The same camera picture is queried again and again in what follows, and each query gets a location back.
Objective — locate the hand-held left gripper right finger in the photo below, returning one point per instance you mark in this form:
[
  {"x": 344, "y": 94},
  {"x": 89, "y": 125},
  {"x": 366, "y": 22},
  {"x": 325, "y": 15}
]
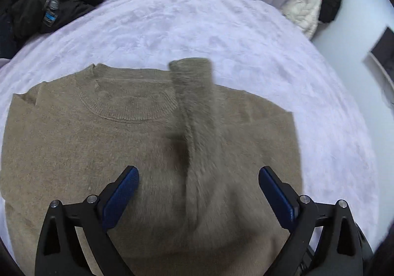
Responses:
[{"x": 278, "y": 196}]

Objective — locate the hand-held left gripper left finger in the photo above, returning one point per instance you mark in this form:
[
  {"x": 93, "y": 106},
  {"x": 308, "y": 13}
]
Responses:
[{"x": 121, "y": 196}]

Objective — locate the curved monitor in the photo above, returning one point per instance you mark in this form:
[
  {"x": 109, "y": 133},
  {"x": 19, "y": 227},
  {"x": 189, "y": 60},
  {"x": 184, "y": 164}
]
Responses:
[{"x": 384, "y": 51}]

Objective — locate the lavender fleece bed blanket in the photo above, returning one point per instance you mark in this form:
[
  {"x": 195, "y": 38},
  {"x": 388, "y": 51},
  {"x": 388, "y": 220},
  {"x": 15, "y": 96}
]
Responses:
[{"x": 184, "y": 24}]

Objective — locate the brown knit sweater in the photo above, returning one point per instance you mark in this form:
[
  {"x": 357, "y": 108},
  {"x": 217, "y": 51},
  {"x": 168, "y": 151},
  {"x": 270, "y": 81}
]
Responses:
[{"x": 92, "y": 147}]

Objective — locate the cream puffer jacket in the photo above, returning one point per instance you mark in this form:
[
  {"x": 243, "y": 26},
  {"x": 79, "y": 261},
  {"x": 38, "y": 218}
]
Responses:
[{"x": 303, "y": 13}]

